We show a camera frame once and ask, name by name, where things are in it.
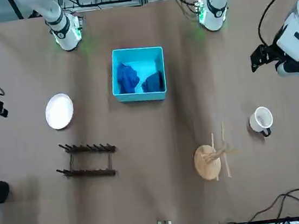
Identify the dark wooden dish rack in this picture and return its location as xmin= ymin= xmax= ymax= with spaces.
xmin=53 ymin=137 xmax=121 ymax=184

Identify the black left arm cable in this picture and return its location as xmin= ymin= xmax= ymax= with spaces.
xmin=254 ymin=0 xmax=299 ymax=49

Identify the round white plate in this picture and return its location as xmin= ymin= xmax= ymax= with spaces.
xmin=43 ymin=92 xmax=77 ymax=132

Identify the light wooden mug stand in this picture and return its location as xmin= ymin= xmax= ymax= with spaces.
xmin=189 ymin=119 xmax=242 ymax=184

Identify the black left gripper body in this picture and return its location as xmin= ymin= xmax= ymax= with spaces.
xmin=269 ymin=43 xmax=286 ymax=63

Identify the cyan plastic box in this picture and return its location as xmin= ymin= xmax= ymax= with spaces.
xmin=107 ymin=43 xmax=170 ymax=106

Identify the white mug black handle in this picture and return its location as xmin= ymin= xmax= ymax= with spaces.
xmin=247 ymin=105 xmax=276 ymax=139

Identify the small green circuit board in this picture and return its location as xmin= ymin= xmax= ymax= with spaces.
xmin=193 ymin=0 xmax=207 ymax=20

